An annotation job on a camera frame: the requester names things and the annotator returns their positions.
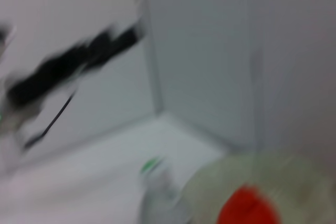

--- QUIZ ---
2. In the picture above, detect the red-orange toy orange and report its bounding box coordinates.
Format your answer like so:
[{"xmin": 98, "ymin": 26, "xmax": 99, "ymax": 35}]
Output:
[{"xmin": 217, "ymin": 185, "xmax": 284, "ymax": 224}]

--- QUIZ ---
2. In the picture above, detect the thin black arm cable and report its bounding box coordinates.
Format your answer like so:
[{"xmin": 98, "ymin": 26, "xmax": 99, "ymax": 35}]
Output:
[{"xmin": 23, "ymin": 87, "xmax": 79, "ymax": 149}]

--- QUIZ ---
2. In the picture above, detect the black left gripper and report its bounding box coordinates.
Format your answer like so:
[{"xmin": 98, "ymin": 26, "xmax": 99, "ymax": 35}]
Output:
[{"xmin": 7, "ymin": 24, "xmax": 145, "ymax": 107}]

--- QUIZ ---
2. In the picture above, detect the translucent green fruit bowl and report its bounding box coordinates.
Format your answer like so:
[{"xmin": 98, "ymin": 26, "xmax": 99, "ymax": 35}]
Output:
[{"xmin": 181, "ymin": 150, "xmax": 336, "ymax": 224}]

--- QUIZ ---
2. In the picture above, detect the clear green-label water bottle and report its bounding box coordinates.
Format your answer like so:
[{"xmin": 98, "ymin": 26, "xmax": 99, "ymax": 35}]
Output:
[{"xmin": 139, "ymin": 155, "xmax": 191, "ymax": 224}]

